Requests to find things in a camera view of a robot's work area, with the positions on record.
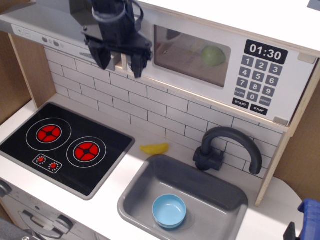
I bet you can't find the grey toy sink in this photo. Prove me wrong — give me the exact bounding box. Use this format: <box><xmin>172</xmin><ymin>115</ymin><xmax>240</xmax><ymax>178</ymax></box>
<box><xmin>117</xmin><ymin>155</ymin><xmax>248</xmax><ymax>240</ymax></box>

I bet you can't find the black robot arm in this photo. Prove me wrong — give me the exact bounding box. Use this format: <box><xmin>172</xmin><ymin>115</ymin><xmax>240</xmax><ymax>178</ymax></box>
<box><xmin>81</xmin><ymin>0</ymin><xmax>152</xmax><ymax>78</ymax></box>

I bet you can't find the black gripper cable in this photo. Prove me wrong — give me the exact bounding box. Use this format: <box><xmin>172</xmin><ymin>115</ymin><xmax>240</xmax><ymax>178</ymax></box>
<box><xmin>129</xmin><ymin>0</ymin><xmax>145</xmax><ymax>32</ymax></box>

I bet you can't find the white toy oven front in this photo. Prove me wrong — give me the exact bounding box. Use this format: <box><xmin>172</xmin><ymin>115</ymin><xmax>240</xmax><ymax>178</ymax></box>
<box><xmin>0</xmin><ymin>179</ymin><xmax>105</xmax><ymax>240</ymax></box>

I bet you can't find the blue plastic object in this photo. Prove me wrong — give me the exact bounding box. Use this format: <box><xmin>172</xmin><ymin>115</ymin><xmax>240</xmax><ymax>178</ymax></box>
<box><xmin>298</xmin><ymin>198</ymin><xmax>320</xmax><ymax>240</ymax></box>

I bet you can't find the white toy microwave door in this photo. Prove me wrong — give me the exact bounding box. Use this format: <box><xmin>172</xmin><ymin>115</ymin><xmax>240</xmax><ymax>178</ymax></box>
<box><xmin>139</xmin><ymin>2</ymin><xmax>318</xmax><ymax>126</ymax></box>

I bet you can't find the grey microwave door handle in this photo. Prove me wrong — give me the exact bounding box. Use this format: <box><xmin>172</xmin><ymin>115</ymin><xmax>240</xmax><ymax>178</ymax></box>
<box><xmin>126</xmin><ymin>54</ymin><xmax>137</xmax><ymax>73</ymax></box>

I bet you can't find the grey range hood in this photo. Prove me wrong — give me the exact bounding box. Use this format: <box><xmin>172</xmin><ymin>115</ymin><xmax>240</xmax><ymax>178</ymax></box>
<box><xmin>0</xmin><ymin>0</ymin><xmax>96</xmax><ymax>63</ymax></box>

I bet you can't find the black object bottom right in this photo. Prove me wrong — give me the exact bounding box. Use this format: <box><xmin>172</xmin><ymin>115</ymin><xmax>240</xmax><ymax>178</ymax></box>
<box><xmin>283</xmin><ymin>222</ymin><xmax>297</xmax><ymax>240</ymax></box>

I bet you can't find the green toy pear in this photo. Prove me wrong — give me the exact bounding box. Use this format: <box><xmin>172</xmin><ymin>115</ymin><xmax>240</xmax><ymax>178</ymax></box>
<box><xmin>201</xmin><ymin>45</ymin><xmax>226</xmax><ymax>67</ymax></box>

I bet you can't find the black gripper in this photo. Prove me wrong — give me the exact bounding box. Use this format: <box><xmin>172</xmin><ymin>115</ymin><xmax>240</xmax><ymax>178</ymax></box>
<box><xmin>81</xmin><ymin>14</ymin><xmax>152</xmax><ymax>78</ymax></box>

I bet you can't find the dark grey toy faucet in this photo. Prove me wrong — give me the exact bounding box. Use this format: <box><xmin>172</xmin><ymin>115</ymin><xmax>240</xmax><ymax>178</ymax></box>
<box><xmin>193</xmin><ymin>126</ymin><xmax>263</xmax><ymax>175</ymax></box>

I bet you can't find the black toy stovetop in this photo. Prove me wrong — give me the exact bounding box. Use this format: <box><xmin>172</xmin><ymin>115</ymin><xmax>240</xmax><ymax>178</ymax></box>
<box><xmin>0</xmin><ymin>102</ymin><xmax>135</xmax><ymax>201</ymax></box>

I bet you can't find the yellow toy banana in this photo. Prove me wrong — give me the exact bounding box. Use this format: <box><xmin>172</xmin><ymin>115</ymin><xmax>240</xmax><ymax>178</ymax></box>
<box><xmin>140</xmin><ymin>143</ymin><xmax>169</xmax><ymax>155</ymax></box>

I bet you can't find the light blue bowl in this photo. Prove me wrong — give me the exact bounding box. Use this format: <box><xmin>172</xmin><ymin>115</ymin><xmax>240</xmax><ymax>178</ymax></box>
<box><xmin>152</xmin><ymin>194</ymin><xmax>187</xmax><ymax>229</ymax></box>

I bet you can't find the grey oven knob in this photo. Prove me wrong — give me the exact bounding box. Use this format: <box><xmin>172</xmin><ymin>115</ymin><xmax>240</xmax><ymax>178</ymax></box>
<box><xmin>0</xmin><ymin>180</ymin><xmax>12</xmax><ymax>198</ymax></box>

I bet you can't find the grey oven door handle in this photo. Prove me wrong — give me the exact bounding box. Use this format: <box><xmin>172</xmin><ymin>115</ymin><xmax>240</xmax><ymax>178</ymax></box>
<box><xmin>18</xmin><ymin>210</ymin><xmax>75</xmax><ymax>240</ymax></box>

